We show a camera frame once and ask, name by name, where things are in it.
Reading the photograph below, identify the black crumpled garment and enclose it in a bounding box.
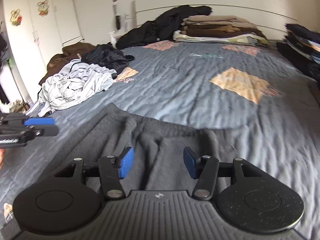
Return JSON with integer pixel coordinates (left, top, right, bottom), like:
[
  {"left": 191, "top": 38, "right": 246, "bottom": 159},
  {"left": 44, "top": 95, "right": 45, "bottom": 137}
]
[{"left": 81, "top": 42, "right": 135, "bottom": 74}]

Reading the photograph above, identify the stack of brown folded clothes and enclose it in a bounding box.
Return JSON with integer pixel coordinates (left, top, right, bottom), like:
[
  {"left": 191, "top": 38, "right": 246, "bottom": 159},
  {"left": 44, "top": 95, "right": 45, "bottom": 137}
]
[{"left": 173, "top": 15, "right": 268, "bottom": 46}]

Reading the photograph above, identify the stack of dark folded clothes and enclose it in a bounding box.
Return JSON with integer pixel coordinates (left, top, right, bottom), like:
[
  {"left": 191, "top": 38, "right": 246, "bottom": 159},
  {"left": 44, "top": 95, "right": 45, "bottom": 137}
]
[{"left": 276, "top": 23, "right": 319, "bottom": 84}]

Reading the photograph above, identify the light grey crumpled shirt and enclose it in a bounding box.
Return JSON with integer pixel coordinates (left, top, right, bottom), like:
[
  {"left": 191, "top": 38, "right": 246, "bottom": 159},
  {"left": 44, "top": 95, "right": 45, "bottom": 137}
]
[{"left": 38, "top": 59, "right": 117, "bottom": 117}]

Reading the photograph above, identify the brown crumpled garment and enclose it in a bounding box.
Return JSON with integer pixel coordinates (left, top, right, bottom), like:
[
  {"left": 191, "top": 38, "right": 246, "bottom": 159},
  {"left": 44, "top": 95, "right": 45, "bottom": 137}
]
[{"left": 39, "top": 42, "right": 95, "bottom": 85}]

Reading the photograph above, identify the dark grey knit garment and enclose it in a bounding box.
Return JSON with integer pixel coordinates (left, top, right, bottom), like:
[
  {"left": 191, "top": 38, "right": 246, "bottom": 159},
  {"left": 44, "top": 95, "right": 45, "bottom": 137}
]
[{"left": 46, "top": 104, "right": 238, "bottom": 193}]

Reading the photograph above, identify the black wall-mounted device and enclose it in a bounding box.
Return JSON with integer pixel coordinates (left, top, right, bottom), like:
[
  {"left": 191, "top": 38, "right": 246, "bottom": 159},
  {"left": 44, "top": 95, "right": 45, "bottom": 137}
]
[{"left": 112, "top": 0, "right": 121, "bottom": 30}]

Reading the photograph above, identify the blue-grey quilted bedspread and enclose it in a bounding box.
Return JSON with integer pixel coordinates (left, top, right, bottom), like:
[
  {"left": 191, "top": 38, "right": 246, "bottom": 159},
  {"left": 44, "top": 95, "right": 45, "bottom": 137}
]
[{"left": 1, "top": 43, "right": 319, "bottom": 239}]

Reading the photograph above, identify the black jacket pile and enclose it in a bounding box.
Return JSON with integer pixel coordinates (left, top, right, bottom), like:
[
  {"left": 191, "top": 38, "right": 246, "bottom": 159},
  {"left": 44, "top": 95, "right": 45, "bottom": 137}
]
[{"left": 116, "top": 5, "right": 212, "bottom": 50}]

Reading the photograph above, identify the white wardrobe with stickers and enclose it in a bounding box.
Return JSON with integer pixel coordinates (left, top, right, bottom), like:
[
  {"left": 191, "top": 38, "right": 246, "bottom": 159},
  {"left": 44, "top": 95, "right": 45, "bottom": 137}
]
[{"left": 2, "top": 0, "right": 82, "bottom": 102}]

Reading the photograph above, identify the person's left hand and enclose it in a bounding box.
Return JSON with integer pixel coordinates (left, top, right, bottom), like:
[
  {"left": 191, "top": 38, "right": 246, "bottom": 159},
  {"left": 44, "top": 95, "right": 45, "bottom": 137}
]
[{"left": 0, "top": 149, "right": 5, "bottom": 168}]

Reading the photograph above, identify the white bed headboard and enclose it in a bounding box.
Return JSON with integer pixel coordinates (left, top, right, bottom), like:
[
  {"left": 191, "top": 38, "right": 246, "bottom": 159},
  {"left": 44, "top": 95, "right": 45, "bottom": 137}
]
[{"left": 135, "top": 0, "right": 298, "bottom": 40}]

